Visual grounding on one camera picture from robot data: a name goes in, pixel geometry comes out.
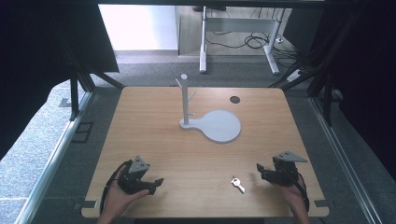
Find white desk frame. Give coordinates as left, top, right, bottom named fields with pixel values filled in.
left=198, top=5, right=287, bottom=77

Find person's left hand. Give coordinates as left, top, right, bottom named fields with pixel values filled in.
left=104, top=167, right=150, bottom=217

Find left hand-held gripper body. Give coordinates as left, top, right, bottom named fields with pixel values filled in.
left=117, top=155, right=157, bottom=196

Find white key stand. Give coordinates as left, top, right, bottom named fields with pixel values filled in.
left=175, top=73, right=242, bottom=145

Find person's right hand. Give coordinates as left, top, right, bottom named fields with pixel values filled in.
left=272, top=173, right=309, bottom=217

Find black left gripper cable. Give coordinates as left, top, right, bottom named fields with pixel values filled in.
left=98, top=159, right=134, bottom=216

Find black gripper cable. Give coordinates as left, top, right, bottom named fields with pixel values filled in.
left=294, top=171, right=311, bottom=213
left=98, top=159, right=134, bottom=216

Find aluminium rail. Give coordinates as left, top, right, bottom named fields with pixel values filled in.
left=309, top=96, right=384, bottom=224
left=13, top=91, right=96, bottom=224

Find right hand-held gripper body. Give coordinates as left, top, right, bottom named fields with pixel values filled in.
left=262, top=150, right=309, bottom=188

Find black curtain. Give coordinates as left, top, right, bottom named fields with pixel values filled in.
left=0, top=0, right=120, bottom=161
left=281, top=0, right=396, bottom=181

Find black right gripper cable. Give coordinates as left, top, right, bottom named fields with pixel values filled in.
left=294, top=171, right=311, bottom=213

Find black floor cables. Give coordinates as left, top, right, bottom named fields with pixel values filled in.
left=205, top=7, right=304, bottom=69

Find black metal stand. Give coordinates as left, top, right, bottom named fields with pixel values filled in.
left=55, top=31, right=127, bottom=122
left=269, top=0, right=368, bottom=127

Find silver key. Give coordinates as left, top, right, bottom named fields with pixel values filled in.
left=230, top=175, right=247, bottom=194

